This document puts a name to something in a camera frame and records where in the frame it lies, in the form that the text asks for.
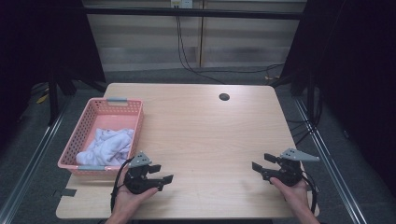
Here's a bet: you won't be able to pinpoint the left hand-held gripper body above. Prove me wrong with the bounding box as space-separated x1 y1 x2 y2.
123 151 163 196

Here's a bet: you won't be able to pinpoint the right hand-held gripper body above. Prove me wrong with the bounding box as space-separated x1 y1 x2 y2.
261 147 320 188

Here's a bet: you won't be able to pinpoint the white printed towel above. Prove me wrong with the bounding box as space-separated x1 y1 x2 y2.
75 127 135 167

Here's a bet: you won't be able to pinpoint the pink perforated plastic basket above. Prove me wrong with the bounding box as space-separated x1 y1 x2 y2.
57 97 145 175

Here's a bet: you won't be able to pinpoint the person's right hand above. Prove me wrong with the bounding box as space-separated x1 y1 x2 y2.
269 176 313 217

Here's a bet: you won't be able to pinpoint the person's left hand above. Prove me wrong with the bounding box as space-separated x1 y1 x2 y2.
111 167 160 218

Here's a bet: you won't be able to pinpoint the black tape strip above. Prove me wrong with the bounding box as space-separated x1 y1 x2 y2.
60 188 78 198

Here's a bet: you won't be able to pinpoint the black curtain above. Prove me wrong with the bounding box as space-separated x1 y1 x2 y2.
0 0 107 132
279 0 396 199

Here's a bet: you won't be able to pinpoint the black metal stand leg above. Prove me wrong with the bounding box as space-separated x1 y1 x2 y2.
47 69 61 126

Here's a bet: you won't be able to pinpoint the yellow floor object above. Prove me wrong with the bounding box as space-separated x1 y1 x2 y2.
35 92 50 105

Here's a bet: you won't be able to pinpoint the black horizontal metal bar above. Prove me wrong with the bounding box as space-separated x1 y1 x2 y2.
82 7 305 21

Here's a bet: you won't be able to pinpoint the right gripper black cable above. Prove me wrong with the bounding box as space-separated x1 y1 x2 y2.
300 170 319 216

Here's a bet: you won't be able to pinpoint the metal floor rail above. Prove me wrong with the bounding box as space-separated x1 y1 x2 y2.
293 96 369 224
0 96 73 224

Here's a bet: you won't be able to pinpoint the black floor cables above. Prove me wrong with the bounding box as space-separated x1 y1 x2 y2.
285 87 324 147

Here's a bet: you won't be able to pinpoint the black wall cable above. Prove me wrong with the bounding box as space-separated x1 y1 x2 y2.
175 15 286 85

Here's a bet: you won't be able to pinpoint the white wall outlet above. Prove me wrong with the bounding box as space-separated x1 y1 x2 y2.
170 0 194 9

